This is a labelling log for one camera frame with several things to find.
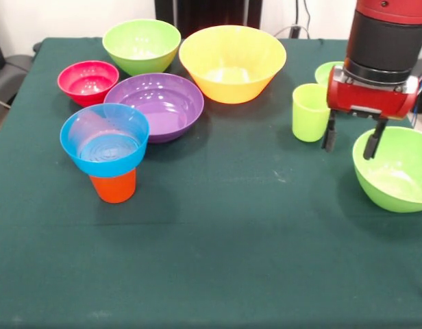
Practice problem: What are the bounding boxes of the purple bowl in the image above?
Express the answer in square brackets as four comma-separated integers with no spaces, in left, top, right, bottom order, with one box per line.
[103,72,205,144]

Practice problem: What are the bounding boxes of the orange cup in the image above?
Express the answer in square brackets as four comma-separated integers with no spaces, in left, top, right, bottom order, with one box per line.
[88,167,138,204]

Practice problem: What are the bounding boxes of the black hanging cable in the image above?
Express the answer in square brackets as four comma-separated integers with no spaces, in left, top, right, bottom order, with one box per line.
[302,0,312,29]

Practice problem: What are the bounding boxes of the grey chair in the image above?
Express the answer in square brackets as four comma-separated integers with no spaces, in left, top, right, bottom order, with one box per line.
[0,54,33,107]

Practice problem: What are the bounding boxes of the pink bowl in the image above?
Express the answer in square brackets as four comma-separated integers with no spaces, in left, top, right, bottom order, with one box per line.
[57,60,120,108]

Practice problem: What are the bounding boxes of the yellow-green cup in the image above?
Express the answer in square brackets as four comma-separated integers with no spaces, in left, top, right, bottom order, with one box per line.
[292,83,332,143]

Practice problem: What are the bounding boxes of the large yellow bowl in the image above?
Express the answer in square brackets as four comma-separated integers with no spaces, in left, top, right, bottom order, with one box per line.
[178,25,287,104]

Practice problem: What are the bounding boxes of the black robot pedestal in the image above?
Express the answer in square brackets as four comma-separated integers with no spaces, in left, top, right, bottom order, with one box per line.
[155,0,263,38]

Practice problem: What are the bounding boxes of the large light green bowl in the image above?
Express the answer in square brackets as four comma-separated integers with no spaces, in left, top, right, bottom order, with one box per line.
[351,125,422,214]
[101,19,182,77]

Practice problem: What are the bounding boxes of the blue bowl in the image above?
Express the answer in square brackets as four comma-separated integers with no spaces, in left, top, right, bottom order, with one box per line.
[59,103,151,178]

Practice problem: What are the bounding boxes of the small green bowl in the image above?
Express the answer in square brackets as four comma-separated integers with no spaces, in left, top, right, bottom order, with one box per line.
[314,61,345,86]

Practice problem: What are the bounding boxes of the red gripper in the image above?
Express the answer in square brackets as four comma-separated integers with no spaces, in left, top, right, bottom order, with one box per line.
[321,64,421,160]

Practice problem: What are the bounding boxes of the dark green tablecloth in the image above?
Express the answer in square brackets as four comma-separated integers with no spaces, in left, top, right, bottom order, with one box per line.
[0,36,422,329]

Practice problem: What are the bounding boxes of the blue cable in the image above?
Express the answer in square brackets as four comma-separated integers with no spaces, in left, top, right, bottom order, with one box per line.
[411,102,422,128]

